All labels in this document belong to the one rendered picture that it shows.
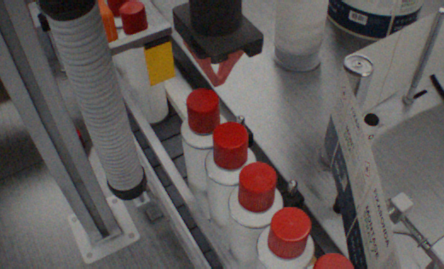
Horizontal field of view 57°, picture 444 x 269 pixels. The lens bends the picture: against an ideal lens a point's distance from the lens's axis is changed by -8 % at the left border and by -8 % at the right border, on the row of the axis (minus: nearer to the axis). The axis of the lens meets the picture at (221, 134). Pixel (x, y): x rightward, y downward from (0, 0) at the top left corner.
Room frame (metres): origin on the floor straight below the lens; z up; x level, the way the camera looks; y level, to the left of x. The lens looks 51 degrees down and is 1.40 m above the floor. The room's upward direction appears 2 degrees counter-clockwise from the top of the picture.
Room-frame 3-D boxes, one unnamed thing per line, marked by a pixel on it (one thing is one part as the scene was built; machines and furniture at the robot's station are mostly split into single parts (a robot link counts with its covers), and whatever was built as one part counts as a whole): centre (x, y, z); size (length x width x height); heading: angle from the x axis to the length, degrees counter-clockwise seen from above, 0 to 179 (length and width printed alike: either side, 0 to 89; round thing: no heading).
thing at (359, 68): (0.37, -0.16, 0.97); 0.05 x 0.05 x 0.19
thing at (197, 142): (0.30, 0.02, 0.98); 0.05 x 0.05 x 0.20
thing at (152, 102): (0.47, 0.11, 0.98); 0.05 x 0.05 x 0.20
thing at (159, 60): (0.35, 0.06, 1.09); 0.03 x 0.01 x 0.06; 118
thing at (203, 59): (0.41, 0.01, 1.05); 0.07 x 0.07 x 0.09; 28
